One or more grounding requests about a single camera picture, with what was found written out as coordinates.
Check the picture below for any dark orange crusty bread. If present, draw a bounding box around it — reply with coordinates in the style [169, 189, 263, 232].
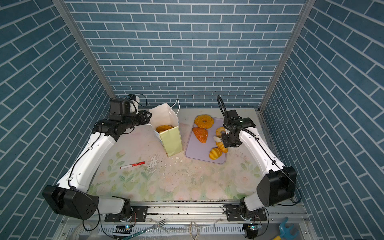
[193, 127, 208, 144]

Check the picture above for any lilac plastic tray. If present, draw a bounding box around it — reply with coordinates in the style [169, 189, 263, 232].
[185, 117, 227, 164]

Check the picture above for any golden croissant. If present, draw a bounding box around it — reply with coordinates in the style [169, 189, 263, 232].
[216, 142, 228, 153]

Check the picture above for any red white marker pen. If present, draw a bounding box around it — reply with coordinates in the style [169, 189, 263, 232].
[120, 161, 145, 170]

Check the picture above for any striped yellow bun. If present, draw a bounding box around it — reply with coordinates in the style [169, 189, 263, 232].
[209, 148, 223, 160]

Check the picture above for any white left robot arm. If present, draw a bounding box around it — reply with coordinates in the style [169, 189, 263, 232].
[42, 110, 152, 222]

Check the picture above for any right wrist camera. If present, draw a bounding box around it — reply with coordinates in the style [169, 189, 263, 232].
[224, 110, 241, 127]

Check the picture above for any large sesame oval bread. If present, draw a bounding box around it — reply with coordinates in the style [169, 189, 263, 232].
[156, 125, 173, 134]

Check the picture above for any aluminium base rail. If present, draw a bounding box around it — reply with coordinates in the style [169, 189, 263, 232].
[53, 201, 317, 240]

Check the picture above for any orange ring bread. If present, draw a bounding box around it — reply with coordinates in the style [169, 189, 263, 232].
[195, 115, 214, 129]

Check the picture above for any blue toy wrench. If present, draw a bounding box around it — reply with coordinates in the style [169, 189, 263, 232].
[273, 217, 300, 240]

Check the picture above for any metal fork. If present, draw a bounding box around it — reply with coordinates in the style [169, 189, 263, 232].
[121, 218, 167, 240]

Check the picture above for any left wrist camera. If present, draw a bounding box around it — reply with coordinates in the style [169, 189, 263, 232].
[109, 94, 140, 119]

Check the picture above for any aluminium corner post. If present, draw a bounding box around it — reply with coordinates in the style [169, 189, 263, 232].
[259, 0, 316, 113]
[52, 0, 116, 99]

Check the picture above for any aluminium corner post left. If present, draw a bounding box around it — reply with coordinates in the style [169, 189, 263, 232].
[52, 0, 116, 99]

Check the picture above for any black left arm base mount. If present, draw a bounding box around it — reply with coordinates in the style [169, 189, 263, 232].
[105, 206, 149, 223]

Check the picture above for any floral paper bag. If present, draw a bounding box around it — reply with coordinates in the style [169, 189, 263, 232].
[150, 99, 183, 157]

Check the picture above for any aluminium corner post right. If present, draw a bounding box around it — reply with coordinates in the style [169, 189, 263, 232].
[259, 0, 316, 113]

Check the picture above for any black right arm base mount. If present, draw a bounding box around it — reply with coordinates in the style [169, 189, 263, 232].
[222, 204, 267, 222]

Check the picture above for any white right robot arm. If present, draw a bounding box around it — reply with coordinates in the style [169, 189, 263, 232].
[222, 118, 297, 213]

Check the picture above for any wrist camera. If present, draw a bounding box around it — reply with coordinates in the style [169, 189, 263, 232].
[224, 110, 241, 127]
[109, 94, 140, 119]

